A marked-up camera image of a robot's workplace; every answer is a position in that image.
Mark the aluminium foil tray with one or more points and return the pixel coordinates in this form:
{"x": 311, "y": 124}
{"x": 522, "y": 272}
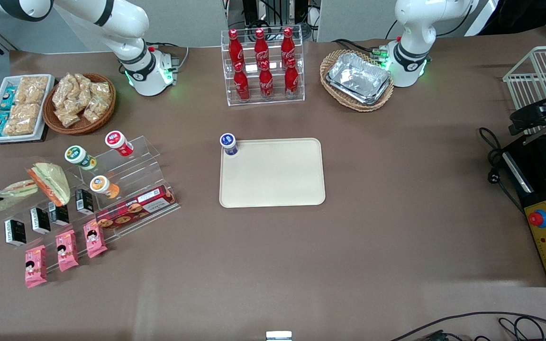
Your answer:
{"x": 358, "y": 76}

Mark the triangle sandwich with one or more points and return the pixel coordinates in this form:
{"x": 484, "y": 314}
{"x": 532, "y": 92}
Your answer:
{"x": 55, "y": 182}
{"x": 17, "y": 189}

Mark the orange lid yogurt cup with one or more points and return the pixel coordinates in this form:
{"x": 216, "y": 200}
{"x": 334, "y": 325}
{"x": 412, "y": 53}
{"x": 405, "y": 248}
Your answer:
{"x": 101, "y": 184}

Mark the teal snack packet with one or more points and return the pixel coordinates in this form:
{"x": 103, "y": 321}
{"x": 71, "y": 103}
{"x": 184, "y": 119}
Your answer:
{"x": 7, "y": 97}
{"x": 0, "y": 124}

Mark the red emergency stop button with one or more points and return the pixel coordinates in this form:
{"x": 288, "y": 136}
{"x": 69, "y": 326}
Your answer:
{"x": 538, "y": 218}

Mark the white rectangular serving tray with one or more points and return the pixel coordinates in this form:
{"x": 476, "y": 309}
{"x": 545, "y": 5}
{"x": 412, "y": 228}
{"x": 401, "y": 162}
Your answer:
{"x": 48, "y": 109}

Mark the clear bag of puffed snacks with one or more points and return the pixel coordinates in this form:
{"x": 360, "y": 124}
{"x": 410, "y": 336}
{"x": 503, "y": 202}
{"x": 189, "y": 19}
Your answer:
{"x": 95, "y": 110}
{"x": 64, "y": 90}
{"x": 83, "y": 85}
{"x": 68, "y": 117}
{"x": 101, "y": 90}

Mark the small black drink carton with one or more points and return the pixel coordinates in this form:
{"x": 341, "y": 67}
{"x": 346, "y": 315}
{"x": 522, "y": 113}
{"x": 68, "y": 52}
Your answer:
{"x": 84, "y": 201}
{"x": 40, "y": 220}
{"x": 59, "y": 214}
{"x": 15, "y": 232}

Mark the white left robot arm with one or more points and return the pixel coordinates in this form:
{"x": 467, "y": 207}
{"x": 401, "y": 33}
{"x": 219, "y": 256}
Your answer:
{"x": 415, "y": 28}

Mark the pink snack packet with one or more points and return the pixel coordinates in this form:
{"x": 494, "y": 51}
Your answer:
{"x": 67, "y": 250}
{"x": 95, "y": 239}
{"x": 36, "y": 266}

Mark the red lid yogurt cup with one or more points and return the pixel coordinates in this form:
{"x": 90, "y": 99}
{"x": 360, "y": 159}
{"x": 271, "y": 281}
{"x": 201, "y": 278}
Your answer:
{"x": 117, "y": 141}

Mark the brown wicker basket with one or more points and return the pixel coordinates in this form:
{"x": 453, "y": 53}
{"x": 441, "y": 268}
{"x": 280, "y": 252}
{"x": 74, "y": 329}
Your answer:
{"x": 83, "y": 128}

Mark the red cookie box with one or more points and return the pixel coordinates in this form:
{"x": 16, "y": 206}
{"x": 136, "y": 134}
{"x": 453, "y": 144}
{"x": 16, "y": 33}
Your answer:
{"x": 135, "y": 208}

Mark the rice cracker pack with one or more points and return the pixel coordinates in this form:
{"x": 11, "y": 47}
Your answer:
{"x": 33, "y": 90}
{"x": 22, "y": 119}

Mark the red cola bottle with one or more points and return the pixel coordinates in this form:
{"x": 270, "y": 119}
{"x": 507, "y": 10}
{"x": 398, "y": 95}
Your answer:
{"x": 235, "y": 47}
{"x": 287, "y": 45}
{"x": 291, "y": 81}
{"x": 241, "y": 85}
{"x": 266, "y": 84}
{"x": 260, "y": 46}

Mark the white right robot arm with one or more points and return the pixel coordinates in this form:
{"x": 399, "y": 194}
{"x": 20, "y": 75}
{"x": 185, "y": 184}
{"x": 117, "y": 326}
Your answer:
{"x": 131, "y": 28}

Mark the clear acrylic stepped shelf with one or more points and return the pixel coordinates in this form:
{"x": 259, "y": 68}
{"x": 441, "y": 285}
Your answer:
{"x": 135, "y": 170}

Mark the green lid yogurt cup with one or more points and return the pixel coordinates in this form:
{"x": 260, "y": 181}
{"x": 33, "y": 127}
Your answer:
{"x": 77, "y": 155}

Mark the black sealing machine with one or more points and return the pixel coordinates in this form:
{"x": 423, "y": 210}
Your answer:
{"x": 538, "y": 180}

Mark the small silver box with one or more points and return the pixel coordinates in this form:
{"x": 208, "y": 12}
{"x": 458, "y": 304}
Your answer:
{"x": 278, "y": 336}

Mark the blue lid yogurt cup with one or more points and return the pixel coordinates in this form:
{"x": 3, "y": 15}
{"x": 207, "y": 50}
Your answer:
{"x": 229, "y": 142}

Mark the beige plastic tray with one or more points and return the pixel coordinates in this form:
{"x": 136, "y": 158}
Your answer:
{"x": 273, "y": 173}

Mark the light wicker basket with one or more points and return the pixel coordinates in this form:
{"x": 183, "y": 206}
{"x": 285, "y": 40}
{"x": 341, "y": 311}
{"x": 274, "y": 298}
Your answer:
{"x": 363, "y": 107}

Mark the clear acrylic bottle rack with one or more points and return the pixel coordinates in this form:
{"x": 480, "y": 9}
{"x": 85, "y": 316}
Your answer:
{"x": 263, "y": 102}

